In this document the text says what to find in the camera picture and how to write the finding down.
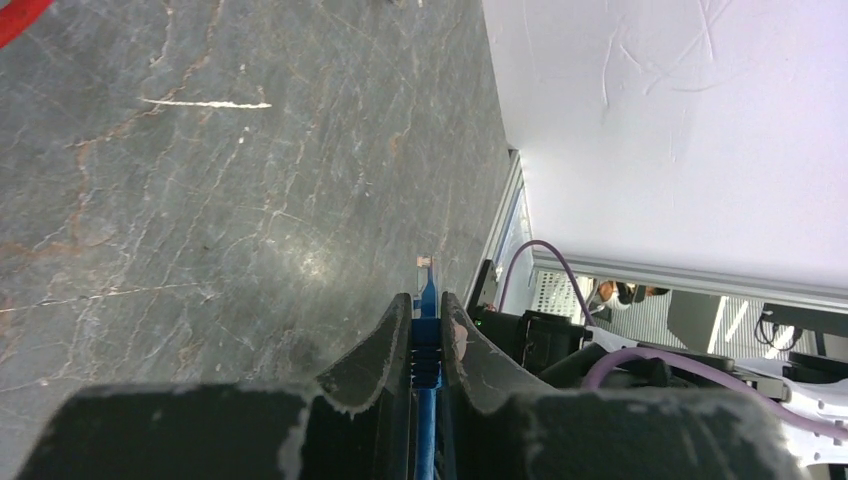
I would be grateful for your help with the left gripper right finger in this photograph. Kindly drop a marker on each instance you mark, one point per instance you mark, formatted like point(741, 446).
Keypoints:
point(500, 422)

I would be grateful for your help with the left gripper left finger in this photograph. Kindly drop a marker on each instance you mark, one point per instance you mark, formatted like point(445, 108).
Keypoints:
point(351, 421)

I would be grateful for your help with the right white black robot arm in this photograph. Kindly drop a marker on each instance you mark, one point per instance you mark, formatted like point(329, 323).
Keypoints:
point(810, 391)

